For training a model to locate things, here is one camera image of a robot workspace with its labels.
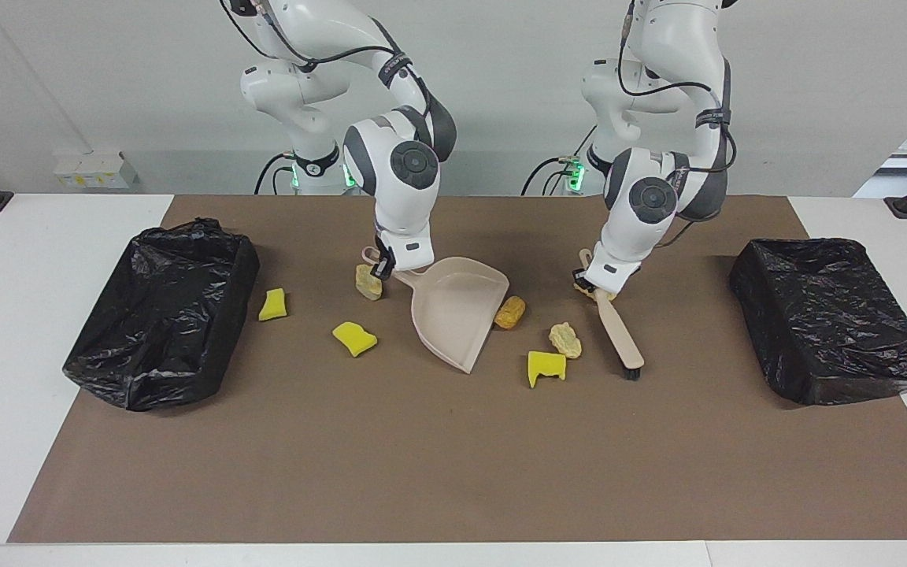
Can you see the pale yellow foam chunk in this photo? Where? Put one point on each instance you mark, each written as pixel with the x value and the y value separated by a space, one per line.
pixel 565 340
pixel 367 285
pixel 582 289

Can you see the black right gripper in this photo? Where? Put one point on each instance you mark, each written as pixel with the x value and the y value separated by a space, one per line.
pixel 385 246

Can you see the white wall power strip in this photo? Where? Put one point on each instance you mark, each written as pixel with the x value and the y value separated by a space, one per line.
pixel 95 169

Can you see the black bag lined bin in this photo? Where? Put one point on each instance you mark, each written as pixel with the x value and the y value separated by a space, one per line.
pixel 162 331
pixel 839 331

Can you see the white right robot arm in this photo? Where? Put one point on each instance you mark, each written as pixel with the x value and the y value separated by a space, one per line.
pixel 402 213

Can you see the brown paper table mat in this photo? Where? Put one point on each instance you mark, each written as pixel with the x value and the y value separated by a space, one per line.
pixel 501 472

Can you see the notched yellow sponge piece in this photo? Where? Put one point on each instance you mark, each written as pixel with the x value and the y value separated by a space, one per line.
pixel 544 368

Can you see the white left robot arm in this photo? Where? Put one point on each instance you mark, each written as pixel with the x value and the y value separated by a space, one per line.
pixel 627 236

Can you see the wedge yellow sponge piece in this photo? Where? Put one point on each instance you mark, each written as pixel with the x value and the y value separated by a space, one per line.
pixel 355 339

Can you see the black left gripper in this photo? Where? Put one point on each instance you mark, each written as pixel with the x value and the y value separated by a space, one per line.
pixel 590 282

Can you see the beige hand brush black bristles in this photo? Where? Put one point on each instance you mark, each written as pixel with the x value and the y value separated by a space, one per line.
pixel 619 335

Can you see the beige plastic dustpan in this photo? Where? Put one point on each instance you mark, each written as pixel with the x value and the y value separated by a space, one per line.
pixel 457 315

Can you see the brown bread roll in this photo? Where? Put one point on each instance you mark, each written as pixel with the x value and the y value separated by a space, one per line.
pixel 509 313

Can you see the small yellow sponge piece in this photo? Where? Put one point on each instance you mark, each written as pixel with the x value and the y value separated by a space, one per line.
pixel 272 305

